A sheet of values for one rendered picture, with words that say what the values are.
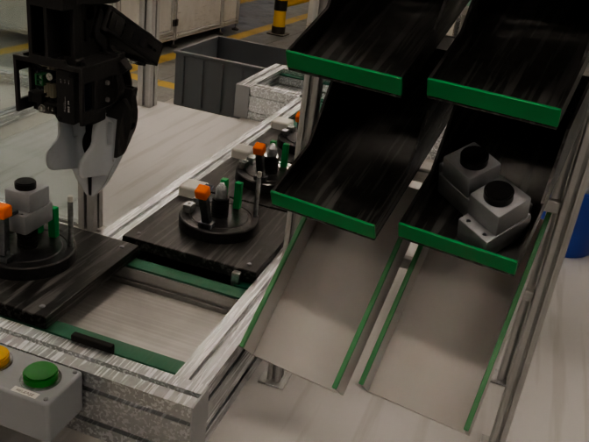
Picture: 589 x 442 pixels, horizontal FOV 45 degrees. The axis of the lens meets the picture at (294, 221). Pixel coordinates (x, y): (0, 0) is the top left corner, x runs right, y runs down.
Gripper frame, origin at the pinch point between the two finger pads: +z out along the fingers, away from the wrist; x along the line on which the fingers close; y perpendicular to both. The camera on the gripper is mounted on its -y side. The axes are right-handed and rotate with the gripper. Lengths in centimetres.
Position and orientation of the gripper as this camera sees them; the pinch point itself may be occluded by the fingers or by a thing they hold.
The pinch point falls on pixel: (95, 181)
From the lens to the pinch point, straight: 76.5
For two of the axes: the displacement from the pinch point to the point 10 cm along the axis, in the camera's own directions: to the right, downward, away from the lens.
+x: 9.4, 2.4, -2.5
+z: -1.1, 8.9, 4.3
